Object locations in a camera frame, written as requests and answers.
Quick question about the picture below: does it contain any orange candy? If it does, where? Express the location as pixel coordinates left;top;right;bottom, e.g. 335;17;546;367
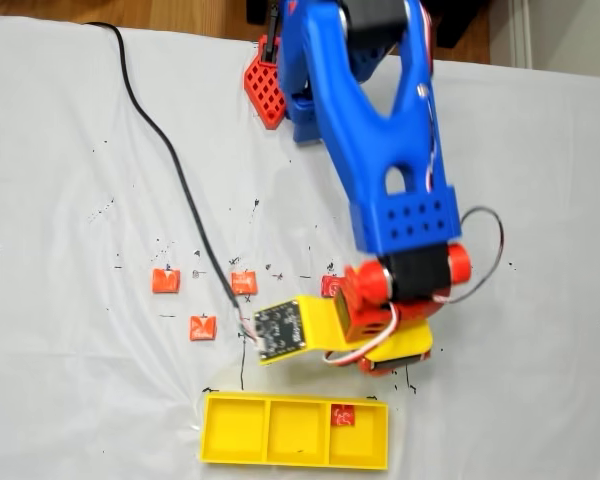
231;271;259;297
152;268;182;295
188;315;219;343

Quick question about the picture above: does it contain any yellow three-compartment box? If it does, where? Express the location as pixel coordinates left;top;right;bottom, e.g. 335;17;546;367
198;392;392;474

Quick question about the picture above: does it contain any black table clamp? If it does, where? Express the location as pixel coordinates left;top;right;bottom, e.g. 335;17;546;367
262;0;282;65

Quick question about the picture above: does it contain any white plastic table cover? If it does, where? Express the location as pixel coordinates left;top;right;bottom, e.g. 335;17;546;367
0;13;600;480

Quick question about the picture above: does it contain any white baseboard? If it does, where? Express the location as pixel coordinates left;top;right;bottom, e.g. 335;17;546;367
507;0;536;69

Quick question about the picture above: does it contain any yellow mounted camera circuit board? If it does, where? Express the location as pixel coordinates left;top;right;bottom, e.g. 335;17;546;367
252;294;349;369

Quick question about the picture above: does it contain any black red servo cable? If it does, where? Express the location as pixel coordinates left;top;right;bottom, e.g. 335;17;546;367
429;206;505;307

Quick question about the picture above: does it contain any black camera cable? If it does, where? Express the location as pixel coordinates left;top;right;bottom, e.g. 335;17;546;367
82;20;261;351

